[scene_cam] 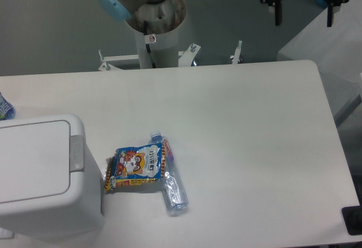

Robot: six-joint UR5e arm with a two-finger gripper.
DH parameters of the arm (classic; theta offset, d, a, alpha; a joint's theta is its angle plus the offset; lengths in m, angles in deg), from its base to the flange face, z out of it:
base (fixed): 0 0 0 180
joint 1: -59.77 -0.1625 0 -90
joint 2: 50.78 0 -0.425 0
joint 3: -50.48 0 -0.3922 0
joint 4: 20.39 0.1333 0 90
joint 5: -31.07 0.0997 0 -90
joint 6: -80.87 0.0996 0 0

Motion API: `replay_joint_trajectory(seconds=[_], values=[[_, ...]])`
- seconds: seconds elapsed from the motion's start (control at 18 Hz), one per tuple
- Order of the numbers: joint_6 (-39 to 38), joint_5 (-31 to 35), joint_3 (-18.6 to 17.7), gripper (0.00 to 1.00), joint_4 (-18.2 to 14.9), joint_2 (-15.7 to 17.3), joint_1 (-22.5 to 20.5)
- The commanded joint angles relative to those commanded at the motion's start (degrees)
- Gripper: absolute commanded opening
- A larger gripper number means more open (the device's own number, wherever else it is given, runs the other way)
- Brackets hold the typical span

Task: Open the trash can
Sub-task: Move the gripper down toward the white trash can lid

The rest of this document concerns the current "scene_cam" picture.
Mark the grey trash can push button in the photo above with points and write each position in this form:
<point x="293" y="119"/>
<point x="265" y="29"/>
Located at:
<point x="76" y="153"/>

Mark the white trash can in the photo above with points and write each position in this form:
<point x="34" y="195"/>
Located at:
<point x="40" y="198"/>

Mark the black device at table edge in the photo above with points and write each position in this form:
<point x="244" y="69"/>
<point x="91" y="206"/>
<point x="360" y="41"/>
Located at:
<point x="352" y="219"/>

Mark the clear plastic water bottle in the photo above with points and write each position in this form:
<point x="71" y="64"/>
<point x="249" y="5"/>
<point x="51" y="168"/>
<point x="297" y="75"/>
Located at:
<point x="173" y="191"/>

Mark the blue snack bag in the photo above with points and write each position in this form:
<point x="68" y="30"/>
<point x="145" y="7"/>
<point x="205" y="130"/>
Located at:
<point x="131" y="166"/>

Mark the blue patterned bottle at edge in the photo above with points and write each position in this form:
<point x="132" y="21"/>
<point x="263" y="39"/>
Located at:
<point x="7" y="111"/>

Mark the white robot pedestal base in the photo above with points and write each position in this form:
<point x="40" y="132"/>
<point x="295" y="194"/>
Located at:
<point x="156" y="29"/>

